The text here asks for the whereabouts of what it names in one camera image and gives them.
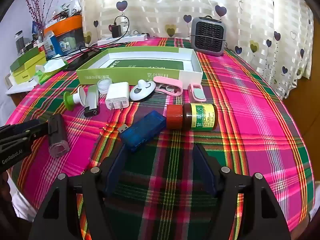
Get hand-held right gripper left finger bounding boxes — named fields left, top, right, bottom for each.
left=29, top=143, right=128, bottom=240

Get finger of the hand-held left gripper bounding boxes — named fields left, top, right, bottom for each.
left=0, top=133, right=35, bottom=151
left=0, top=119, right=50, bottom=135

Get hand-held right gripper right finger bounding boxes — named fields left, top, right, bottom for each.
left=193, top=143, right=292, bottom=240

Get black device with clear cap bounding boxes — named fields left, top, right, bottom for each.
left=47, top=113, right=70, bottom=158

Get green suction cup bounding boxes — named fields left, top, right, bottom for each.
left=63, top=86, right=87, bottom=110

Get translucent blue usb device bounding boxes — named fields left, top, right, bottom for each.
left=117, top=111, right=166, bottom=152

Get brown medicine bottle red cap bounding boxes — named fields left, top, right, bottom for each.
left=166, top=102, right=218, bottom=131

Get silver and black lighter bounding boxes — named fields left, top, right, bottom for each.
left=84, top=84, right=100, bottom=117

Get white charger plug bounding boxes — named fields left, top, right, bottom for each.
left=105, top=81, right=130, bottom=110

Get small pink and green clip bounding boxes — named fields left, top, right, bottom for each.
left=187, top=83, right=207, bottom=102

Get long pink clip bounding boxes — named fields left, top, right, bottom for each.
left=153, top=76, right=183, bottom=97

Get shallow green cardboard box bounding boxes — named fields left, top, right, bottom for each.
left=76, top=46, right=203, bottom=85

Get green and white tissue pack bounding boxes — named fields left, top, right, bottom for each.
left=35, top=57, right=69, bottom=85

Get pink and green plaid tablecloth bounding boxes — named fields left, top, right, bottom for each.
left=6, top=37, right=314, bottom=240

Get black smartphone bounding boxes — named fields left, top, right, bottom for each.
left=66, top=51, right=94, bottom=70

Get small clear plastic jar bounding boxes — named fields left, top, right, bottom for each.
left=97, top=78, right=113, bottom=94

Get white panda-shaped gadget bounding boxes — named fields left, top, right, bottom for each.
left=130, top=79, right=157, bottom=102

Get blue and white carton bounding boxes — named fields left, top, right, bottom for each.
left=44, top=31, right=63, bottom=58

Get dark glass jar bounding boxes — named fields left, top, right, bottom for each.
left=15, top=30, right=24, bottom=55

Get orange-lidded storage container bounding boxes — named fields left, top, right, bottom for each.
left=44, top=14, right=84, bottom=53

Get purple dried flower branches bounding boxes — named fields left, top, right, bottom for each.
left=24, top=0, right=60, bottom=28

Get white power strip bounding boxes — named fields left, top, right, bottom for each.
left=97, top=33, right=148, bottom=46

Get small grey heater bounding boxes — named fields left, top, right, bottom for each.
left=190, top=16, right=227, bottom=57

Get white curtain with hearts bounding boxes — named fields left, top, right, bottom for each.
left=80, top=0, right=314, bottom=99

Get black cable on tablecloth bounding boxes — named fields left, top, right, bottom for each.
left=59, top=44, right=100, bottom=55

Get black adapter cable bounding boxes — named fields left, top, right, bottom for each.
left=114, top=15, right=130, bottom=39

